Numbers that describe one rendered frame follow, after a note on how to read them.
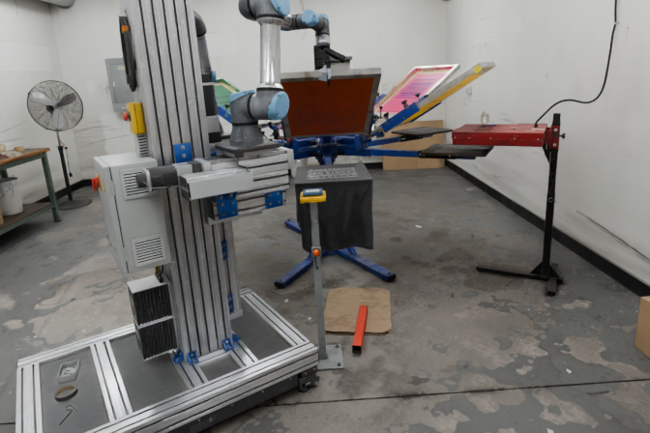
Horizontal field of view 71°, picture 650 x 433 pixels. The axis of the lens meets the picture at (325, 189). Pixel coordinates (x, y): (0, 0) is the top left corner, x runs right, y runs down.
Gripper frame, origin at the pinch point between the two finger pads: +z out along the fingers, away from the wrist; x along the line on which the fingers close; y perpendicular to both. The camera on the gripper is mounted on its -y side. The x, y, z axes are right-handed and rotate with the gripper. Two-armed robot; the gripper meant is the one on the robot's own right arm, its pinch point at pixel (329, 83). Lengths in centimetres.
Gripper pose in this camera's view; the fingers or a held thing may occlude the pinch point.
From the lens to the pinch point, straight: 236.7
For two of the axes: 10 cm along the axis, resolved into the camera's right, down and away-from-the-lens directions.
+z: 0.6, 10.0, -0.4
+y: -10.0, 0.6, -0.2
